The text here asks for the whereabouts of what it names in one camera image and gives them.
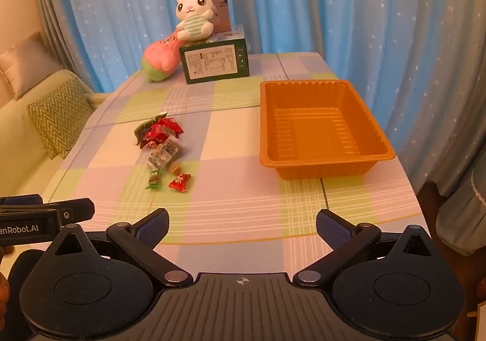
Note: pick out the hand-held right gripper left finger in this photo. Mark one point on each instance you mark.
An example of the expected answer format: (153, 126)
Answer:
(153, 229)

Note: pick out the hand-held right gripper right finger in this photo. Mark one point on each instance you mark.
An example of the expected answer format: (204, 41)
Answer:
(332, 229)

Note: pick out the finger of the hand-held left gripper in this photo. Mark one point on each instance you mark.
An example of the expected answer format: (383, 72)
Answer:
(76, 209)

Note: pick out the small green candy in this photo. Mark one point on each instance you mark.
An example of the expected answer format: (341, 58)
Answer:
(153, 179)

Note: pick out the small yellow candy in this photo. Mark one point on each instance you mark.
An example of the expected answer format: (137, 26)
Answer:
(175, 167)

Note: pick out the orange plastic tray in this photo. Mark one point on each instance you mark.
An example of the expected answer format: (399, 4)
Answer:
(322, 132)

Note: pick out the green snack wrapper packet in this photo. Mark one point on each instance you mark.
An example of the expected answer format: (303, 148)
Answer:
(144, 127)

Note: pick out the light green sofa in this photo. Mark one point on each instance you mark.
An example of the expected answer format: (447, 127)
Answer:
(22, 143)

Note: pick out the green zigzag cushion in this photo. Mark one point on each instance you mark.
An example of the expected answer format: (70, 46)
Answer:
(60, 117)

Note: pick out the grey lace-trimmed cloth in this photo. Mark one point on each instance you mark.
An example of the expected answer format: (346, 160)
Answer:
(463, 212)

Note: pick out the checked pastel tablecloth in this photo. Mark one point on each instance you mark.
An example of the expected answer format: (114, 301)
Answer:
(227, 117)

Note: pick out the grey cushion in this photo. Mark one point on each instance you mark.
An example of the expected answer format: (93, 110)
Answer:
(26, 64)

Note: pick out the pink green plush toy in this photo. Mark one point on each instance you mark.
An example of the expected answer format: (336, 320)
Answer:
(161, 58)

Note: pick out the green cardboard box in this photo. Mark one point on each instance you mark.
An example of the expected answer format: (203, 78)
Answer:
(214, 60)

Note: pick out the grey star curtain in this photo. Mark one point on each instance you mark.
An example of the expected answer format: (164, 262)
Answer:
(448, 60)
(49, 14)

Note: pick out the white bunny plush toy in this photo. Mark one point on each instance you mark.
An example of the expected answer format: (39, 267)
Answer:
(193, 18)

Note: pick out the tall brown cardboard box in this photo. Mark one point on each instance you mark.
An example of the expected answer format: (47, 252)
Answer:
(222, 3)

